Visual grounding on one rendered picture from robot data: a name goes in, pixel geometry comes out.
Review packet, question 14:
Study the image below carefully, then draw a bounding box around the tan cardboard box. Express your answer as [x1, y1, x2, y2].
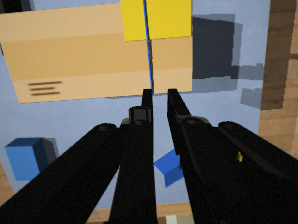
[0, 0, 193, 104]

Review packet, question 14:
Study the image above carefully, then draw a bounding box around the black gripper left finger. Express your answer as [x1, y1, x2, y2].
[0, 89, 158, 224]

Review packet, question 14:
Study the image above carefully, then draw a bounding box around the blue box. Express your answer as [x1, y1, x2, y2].
[5, 137, 49, 181]

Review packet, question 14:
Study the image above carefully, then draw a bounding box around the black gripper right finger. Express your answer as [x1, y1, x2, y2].
[167, 89, 298, 224]

